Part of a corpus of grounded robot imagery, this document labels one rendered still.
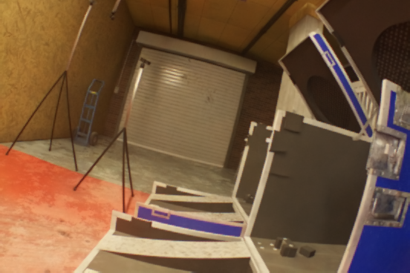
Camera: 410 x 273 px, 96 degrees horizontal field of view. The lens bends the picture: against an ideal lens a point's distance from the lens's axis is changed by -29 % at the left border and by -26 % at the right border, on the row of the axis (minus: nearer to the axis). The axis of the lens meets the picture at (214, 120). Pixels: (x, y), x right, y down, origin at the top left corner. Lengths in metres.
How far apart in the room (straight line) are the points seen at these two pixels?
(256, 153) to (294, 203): 1.07
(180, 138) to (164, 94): 1.21
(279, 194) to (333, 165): 0.40
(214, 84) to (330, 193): 5.36
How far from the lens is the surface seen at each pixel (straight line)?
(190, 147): 6.42
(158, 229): 1.46
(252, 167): 2.47
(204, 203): 2.26
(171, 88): 6.48
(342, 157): 1.64
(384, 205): 0.72
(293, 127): 1.44
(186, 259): 1.24
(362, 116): 2.10
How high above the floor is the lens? 0.71
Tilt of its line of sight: 4 degrees up
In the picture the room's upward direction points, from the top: 14 degrees clockwise
